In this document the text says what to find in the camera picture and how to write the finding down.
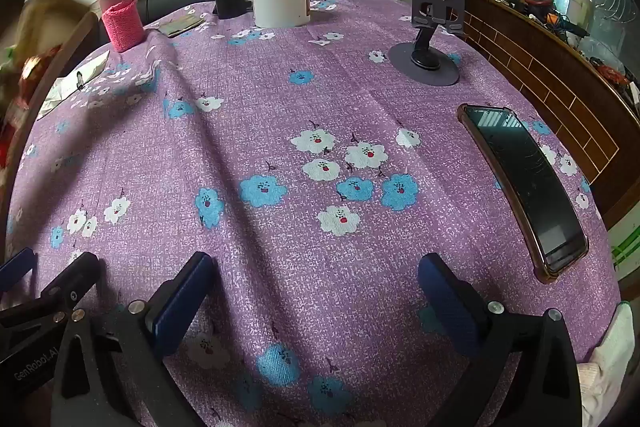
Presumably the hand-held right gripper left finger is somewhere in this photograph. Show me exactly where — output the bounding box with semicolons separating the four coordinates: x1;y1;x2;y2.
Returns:
50;251;217;427

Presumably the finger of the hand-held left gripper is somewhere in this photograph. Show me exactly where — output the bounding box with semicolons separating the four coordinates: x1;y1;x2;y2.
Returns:
0;251;101;334
0;249;39;294

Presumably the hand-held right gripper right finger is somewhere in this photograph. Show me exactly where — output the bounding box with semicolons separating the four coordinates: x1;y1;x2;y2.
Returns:
418;253;584;427

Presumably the pile of red packets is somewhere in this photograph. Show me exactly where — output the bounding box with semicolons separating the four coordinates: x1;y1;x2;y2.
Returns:
15;49;59;112

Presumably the white cloth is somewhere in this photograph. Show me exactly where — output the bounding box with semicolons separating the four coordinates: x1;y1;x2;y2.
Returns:
575;302;636;427

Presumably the green white object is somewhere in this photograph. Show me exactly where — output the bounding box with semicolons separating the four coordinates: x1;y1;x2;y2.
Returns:
610;227;640;269

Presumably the purple floral tablecloth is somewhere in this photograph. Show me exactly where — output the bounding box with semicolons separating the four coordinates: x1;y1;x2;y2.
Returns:
7;0;623;427

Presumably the grey phone stand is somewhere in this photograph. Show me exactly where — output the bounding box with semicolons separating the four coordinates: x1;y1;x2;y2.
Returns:
388;0;467;86

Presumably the bottle with pink knit sleeve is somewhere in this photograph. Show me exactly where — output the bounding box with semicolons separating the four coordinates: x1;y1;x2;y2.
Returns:
98;0;147;53

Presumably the wooden sideboard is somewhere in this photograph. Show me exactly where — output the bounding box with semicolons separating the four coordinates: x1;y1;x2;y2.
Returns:
425;0;640;228

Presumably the patterned notebook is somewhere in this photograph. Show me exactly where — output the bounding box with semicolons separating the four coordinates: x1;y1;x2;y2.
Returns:
159;14;207;39

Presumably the small black device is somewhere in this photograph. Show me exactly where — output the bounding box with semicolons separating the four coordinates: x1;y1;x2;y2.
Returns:
214;0;252;20

